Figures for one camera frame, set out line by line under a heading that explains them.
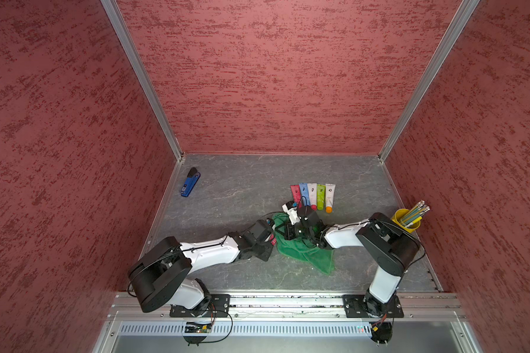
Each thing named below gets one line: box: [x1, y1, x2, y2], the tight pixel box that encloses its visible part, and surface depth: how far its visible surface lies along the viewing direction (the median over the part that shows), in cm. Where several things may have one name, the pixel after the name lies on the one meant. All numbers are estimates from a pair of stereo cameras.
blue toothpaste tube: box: [298, 183, 311, 207], surface depth 107 cm
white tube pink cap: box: [307, 183, 318, 212], surface depth 105 cm
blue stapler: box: [180, 166, 201, 198], surface depth 108 cm
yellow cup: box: [390, 208, 422, 234], surface depth 87 cm
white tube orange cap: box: [325, 183, 336, 214], surface depth 105 cm
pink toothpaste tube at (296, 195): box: [290, 184, 302, 209], surface depth 106 cm
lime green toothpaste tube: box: [316, 183, 327, 211], surface depth 105 cm
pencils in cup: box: [399, 200, 431, 228], surface depth 85 cm
